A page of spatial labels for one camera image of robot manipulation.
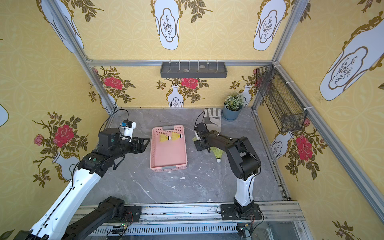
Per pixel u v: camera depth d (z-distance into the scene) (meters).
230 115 1.10
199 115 1.17
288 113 0.82
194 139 0.95
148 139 0.73
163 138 0.99
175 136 1.00
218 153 0.91
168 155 0.95
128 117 1.16
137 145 0.64
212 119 1.13
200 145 0.86
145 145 0.70
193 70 0.91
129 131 0.65
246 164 0.51
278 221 0.77
